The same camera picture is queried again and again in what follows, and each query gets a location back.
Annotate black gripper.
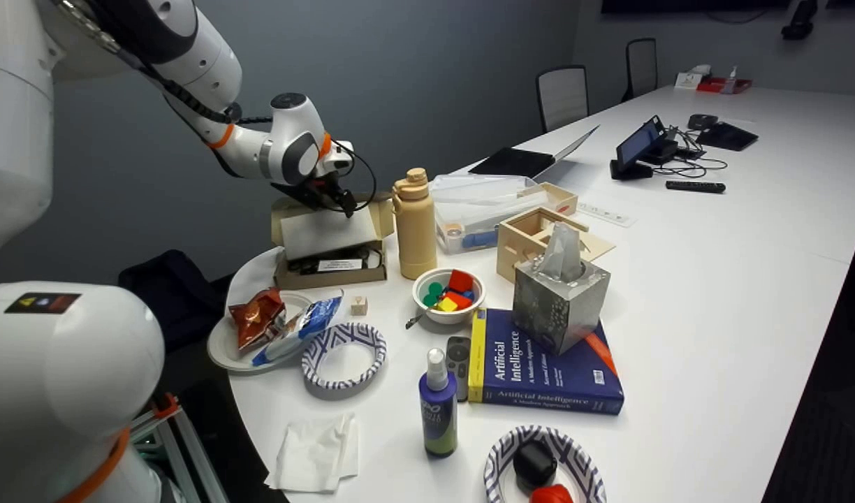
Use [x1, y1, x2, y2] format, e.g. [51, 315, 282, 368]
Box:
[305, 136, 357, 218]

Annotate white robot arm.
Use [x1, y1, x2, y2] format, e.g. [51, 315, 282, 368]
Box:
[0, 0, 357, 503]

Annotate wooden box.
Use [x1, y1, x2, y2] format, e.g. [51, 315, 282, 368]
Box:
[496, 182, 611, 278]

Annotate grey tissue box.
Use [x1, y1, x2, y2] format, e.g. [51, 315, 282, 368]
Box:
[513, 224, 609, 355]

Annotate tan water bottle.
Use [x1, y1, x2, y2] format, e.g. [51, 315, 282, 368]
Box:
[393, 168, 435, 278]

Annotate small tan cube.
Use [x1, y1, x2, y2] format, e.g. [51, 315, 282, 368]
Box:
[350, 296, 368, 315]

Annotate blue and white packet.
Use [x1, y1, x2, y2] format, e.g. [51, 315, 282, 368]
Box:
[250, 296, 340, 365]

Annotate clear plastic container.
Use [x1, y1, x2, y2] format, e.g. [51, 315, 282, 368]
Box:
[429, 175, 540, 255]

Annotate white bowl with blocks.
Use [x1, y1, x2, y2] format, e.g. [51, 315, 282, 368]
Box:
[411, 264, 486, 327]

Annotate red snack bag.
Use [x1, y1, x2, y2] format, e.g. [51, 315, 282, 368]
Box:
[228, 288, 285, 355]

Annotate striped paper bowl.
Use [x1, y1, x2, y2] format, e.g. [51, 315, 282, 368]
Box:
[302, 323, 384, 400]

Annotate silver laptop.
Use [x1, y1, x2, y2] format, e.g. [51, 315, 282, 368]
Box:
[471, 129, 595, 179]

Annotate white plate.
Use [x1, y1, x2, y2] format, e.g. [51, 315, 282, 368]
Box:
[207, 290, 310, 373]

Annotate black backpack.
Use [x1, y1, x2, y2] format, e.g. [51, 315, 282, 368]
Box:
[118, 248, 225, 365]

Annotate purple spray bottle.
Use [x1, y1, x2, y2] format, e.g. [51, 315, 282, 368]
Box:
[419, 348, 458, 457]

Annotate blue and yellow book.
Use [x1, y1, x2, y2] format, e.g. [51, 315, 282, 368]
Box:
[465, 306, 625, 417]

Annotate grey office chair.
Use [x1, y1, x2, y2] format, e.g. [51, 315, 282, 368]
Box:
[537, 63, 590, 129]

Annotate white crumpled napkin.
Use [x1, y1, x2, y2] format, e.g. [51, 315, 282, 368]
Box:
[266, 414, 357, 495]

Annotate tripod with orange joint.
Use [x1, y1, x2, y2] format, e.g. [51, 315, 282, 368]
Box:
[132, 392, 228, 503]

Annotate black phone on stand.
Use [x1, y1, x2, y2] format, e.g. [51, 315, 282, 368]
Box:
[609, 115, 685, 182]

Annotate striped bowl with objects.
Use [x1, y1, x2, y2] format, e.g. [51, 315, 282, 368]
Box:
[479, 425, 605, 503]

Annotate black marker pen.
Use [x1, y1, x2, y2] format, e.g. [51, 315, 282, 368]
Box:
[664, 182, 725, 193]

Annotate dark office chair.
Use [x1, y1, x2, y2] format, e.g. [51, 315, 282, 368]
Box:
[625, 35, 658, 97]

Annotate red and white items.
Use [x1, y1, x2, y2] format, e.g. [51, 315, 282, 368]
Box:
[674, 63, 752, 94]

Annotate black wallet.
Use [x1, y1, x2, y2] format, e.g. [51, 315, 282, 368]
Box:
[697, 123, 756, 150]

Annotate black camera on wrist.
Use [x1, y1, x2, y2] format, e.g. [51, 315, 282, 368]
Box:
[270, 182, 327, 210]

